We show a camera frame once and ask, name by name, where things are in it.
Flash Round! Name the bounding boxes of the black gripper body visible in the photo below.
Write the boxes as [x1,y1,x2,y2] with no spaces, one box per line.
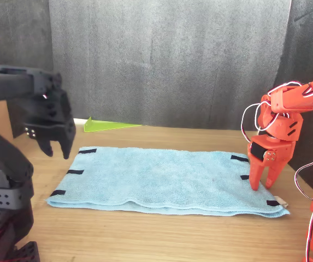
[21,89,77,144]

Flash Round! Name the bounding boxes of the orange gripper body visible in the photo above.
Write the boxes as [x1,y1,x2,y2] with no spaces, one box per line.
[247,134,297,168]

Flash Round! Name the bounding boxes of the light blue terry towel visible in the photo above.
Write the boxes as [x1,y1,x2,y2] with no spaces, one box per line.
[45,146,291,219]

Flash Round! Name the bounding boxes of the white towel label tag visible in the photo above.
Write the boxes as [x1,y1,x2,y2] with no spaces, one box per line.
[274,195,289,210]

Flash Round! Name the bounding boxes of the dark grey foam panel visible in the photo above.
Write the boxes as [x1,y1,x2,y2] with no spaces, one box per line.
[257,0,313,192]
[0,0,55,139]

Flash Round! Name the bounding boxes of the light grey foam panel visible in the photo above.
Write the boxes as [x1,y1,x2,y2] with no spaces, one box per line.
[49,0,293,131]

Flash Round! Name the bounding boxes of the lime green plastic bracket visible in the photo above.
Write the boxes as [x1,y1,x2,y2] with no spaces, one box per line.
[84,116,143,134]

